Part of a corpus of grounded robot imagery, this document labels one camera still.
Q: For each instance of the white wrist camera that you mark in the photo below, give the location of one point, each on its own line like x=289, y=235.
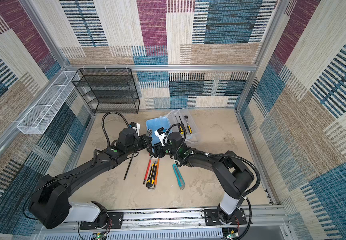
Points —
x=161, y=134
x=135, y=126

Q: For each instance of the light blue plastic tool box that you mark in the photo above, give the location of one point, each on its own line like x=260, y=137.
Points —
x=173, y=118

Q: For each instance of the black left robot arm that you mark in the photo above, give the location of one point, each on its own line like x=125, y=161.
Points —
x=50, y=203

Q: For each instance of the orange handled tool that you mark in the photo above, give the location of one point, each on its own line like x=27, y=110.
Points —
x=157, y=172

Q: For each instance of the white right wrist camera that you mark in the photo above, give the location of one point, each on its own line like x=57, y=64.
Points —
x=161, y=134

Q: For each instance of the teal utility knife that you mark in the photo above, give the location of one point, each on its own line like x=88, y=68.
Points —
x=179, y=177

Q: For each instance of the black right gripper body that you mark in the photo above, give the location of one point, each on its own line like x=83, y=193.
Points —
x=163, y=151

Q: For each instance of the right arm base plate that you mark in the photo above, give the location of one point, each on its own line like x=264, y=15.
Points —
x=217, y=217

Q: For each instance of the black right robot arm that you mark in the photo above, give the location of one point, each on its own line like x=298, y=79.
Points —
x=231, y=171

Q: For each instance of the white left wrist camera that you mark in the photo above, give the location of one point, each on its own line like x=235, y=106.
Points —
x=135, y=126

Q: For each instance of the yellow handled wrench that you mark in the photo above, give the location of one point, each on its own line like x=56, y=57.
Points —
x=188, y=125

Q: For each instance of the ratchet wrench dark handle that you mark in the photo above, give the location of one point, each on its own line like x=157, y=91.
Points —
x=150, y=132

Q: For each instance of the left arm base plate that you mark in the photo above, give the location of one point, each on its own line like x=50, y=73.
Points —
x=110, y=220

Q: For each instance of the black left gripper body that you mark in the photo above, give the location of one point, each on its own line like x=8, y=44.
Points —
x=142, y=143

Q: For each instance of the black mesh shelf rack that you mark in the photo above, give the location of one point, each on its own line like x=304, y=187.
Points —
x=106, y=90

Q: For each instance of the black metal rod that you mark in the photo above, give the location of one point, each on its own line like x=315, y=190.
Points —
x=128, y=168

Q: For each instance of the yellow black utility knife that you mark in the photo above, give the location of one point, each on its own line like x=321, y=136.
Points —
x=153, y=172

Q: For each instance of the white wire mesh basket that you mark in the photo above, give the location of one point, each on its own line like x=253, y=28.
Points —
x=40, y=116

